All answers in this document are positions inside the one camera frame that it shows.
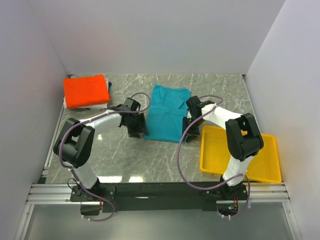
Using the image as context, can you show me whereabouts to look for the aluminium frame rail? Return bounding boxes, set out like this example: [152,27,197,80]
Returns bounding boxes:
[26,182,291,205]

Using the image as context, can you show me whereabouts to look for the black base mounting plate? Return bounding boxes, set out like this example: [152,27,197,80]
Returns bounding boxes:
[70,182,248,216]

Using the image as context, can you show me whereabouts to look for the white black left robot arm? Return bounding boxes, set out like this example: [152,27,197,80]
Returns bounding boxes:
[53,97,149,201]

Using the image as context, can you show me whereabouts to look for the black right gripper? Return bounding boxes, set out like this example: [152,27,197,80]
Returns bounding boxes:
[180,116,204,143]

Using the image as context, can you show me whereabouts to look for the folded orange t shirt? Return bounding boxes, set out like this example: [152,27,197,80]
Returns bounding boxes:
[63,74,110,109]

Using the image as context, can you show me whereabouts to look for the folded navy t shirt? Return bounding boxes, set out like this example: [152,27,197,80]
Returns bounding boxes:
[106,79,112,91]

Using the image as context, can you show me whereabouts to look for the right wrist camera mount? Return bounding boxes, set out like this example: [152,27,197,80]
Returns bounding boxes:
[201,101,217,115]

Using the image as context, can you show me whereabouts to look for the folded white t shirt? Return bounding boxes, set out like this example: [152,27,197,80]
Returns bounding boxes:
[63,97,108,110]

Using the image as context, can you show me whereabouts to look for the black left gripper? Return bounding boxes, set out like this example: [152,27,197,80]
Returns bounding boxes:
[125,112,149,139]

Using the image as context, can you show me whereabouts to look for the teal t shirt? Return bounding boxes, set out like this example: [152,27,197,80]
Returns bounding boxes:
[144,84,192,143]

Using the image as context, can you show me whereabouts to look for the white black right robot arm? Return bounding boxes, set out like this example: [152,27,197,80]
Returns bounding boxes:
[177,95,264,200]

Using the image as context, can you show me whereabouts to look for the yellow plastic tray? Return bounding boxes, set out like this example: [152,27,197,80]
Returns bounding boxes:
[199,125,282,184]

